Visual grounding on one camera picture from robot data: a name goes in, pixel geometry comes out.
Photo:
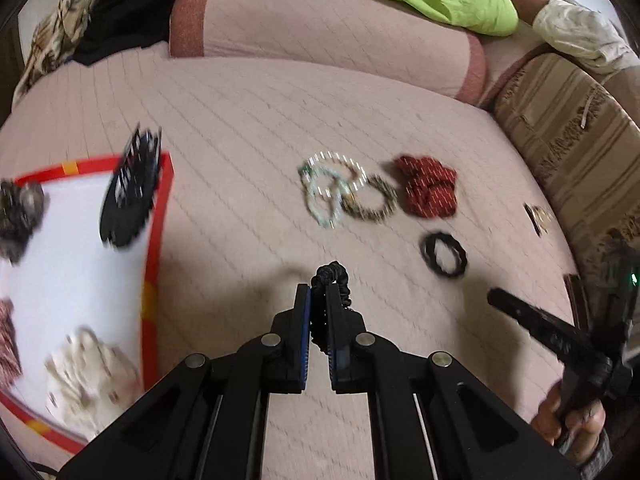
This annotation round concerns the white cherry print scrunchie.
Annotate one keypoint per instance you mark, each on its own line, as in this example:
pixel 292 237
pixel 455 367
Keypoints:
pixel 90 375

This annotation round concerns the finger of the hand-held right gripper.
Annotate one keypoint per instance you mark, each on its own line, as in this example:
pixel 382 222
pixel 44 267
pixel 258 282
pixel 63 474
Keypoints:
pixel 540 325

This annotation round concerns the black hair claw clip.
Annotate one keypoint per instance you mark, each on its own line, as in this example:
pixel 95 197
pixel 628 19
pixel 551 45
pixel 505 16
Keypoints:
pixel 125 200

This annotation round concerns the red dotted scrunchie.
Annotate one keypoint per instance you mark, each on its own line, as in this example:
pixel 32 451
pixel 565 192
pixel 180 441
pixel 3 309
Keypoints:
pixel 425 185

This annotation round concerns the beige striped sofa cushion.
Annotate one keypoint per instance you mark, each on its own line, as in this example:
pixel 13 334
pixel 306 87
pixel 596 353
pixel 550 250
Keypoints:
pixel 575 135

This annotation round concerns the person's right hand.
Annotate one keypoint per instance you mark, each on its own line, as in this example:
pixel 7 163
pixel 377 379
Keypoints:
pixel 575 425

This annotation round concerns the gold hair clip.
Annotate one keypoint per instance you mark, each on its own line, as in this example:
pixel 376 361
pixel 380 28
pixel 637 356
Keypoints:
pixel 537 217

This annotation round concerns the black cloth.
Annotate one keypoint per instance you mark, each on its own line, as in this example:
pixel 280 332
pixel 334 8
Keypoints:
pixel 130 20

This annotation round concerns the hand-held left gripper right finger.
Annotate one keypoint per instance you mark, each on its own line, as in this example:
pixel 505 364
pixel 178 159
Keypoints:
pixel 334 355

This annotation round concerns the pink bolster pillow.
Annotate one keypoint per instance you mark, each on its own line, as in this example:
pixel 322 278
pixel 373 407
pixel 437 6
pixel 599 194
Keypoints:
pixel 325 25

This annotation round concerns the red-rimmed white tray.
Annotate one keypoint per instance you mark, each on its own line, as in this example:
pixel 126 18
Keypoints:
pixel 75 260

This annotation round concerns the pink quilted bedspread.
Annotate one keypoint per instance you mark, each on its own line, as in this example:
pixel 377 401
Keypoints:
pixel 250 135

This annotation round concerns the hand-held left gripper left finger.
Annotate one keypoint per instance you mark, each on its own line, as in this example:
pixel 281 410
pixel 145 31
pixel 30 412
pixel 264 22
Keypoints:
pixel 305 342

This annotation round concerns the leaf print cloth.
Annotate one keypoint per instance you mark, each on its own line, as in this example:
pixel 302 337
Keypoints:
pixel 55 25

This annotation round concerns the black scrunchie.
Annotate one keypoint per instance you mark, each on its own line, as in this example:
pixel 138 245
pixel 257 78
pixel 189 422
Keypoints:
pixel 330 272

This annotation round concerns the white cloth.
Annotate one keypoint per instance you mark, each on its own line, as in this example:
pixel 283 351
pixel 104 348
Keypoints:
pixel 580 30

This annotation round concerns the dark grey scrunchie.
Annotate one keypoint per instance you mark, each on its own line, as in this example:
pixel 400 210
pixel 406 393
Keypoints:
pixel 20 215

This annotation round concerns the brown checked scrunchie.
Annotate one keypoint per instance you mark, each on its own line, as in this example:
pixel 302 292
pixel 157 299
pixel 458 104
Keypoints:
pixel 7 345

